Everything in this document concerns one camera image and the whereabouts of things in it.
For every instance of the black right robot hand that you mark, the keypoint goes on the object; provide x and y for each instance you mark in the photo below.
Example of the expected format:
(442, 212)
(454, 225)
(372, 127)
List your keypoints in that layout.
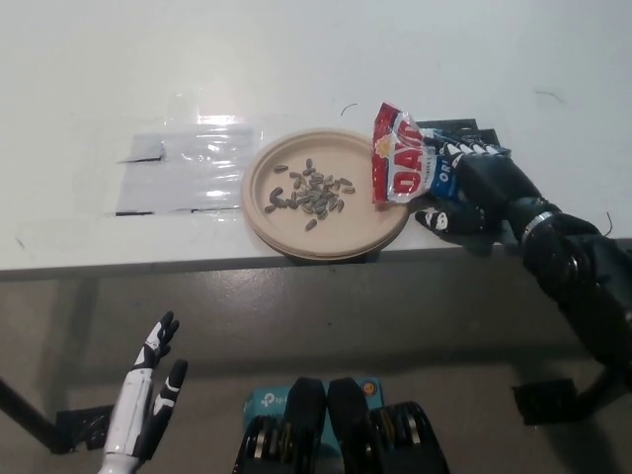
(494, 197)

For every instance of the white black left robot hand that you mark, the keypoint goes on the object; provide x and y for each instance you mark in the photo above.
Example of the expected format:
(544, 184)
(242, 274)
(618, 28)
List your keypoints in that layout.
(131, 405)

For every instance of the red blue sunflower seeds bag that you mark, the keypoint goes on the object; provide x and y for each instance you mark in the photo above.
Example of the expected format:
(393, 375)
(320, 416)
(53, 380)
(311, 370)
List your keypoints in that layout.
(405, 163)

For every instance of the teal box on robot torso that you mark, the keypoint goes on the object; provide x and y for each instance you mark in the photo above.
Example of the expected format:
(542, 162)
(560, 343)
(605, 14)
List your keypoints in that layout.
(261, 401)

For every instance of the pile of sunflower seeds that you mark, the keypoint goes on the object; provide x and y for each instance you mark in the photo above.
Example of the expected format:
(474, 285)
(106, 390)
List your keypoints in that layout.
(316, 195)

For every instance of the beige paper plate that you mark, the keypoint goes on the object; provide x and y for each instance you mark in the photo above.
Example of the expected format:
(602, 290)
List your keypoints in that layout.
(296, 234)

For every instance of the black metal bar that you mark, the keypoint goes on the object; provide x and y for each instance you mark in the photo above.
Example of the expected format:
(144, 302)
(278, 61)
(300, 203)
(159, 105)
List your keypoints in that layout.
(29, 419)

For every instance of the clear plastic sheet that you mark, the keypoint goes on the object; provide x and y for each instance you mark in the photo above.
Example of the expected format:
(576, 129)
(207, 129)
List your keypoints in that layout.
(187, 178)

